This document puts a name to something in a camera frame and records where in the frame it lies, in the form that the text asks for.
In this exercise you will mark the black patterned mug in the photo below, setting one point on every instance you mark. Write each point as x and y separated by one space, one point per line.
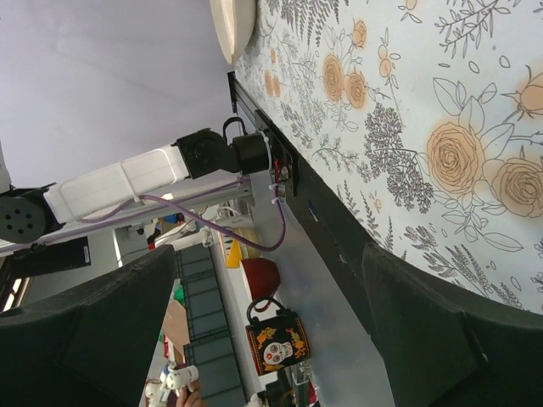
278 342

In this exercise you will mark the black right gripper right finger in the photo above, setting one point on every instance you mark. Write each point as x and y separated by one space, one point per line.
445 346

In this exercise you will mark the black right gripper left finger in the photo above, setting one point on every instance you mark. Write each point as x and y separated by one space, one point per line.
90 345

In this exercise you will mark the dark red bowl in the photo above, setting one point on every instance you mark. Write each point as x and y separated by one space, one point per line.
261 277

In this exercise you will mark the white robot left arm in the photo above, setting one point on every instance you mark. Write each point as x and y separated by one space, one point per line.
28 214

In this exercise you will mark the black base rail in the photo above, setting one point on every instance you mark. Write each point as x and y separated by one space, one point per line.
335 233

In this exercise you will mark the floral table mat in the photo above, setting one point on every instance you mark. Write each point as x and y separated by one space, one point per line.
425 119

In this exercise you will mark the cream divided plate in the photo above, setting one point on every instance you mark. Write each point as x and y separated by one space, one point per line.
234 21

